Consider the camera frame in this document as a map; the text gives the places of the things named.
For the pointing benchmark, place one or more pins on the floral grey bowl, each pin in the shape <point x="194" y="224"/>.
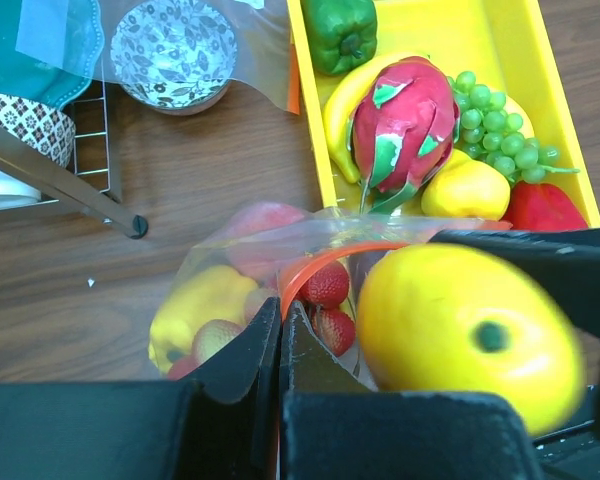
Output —
<point x="176" y="57"/>

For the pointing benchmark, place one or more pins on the yellow banana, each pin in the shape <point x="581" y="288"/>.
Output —
<point x="339" y="108"/>

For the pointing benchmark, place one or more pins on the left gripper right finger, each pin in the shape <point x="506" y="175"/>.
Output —
<point x="333" y="427"/>

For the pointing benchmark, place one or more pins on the green bell pepper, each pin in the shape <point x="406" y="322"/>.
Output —
<point x="342" y="34"/>

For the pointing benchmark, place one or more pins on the teal scalloped plate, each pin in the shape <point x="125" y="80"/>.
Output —
<point x="49" y="50"/>

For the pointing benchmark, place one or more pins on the clear bag with label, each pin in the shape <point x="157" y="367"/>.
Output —
<point x="262" y="32"/>

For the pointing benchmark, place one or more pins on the yellow bell pepper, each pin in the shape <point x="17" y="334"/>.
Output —
<point x="216" y="293"/>

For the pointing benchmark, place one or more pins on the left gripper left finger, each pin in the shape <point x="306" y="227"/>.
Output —
<point x="231" y="425"/>

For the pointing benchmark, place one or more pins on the orange zip top bag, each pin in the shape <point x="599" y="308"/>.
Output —
<point x="325" y="236"/>

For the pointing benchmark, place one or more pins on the yellow lemon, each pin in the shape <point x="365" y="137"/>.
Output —
<point x="442" y="317"/>

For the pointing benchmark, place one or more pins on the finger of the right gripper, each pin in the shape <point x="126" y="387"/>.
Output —
<point x="565" y="264"/>

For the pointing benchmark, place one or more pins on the red dragon fruit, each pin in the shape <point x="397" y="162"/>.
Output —
<point x="403" y="130"/>

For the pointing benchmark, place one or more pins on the small yellow fruit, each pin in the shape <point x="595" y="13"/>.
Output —
<point x="465" y="187"/>

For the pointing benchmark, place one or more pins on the green grapes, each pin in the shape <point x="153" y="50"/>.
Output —
<point x="495" y="129"/>

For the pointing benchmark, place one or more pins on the metal dish rack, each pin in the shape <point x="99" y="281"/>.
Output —
<point x="66" y="191"/>

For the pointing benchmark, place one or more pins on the red bell pepper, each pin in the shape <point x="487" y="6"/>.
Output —
<point x="542" y="207"/>

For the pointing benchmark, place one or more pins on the yellow plastic tray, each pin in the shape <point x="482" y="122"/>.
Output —
<point x="506" y="44"/>

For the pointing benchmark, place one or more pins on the pink peach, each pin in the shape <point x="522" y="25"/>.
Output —
<point x="250" y="229"/>

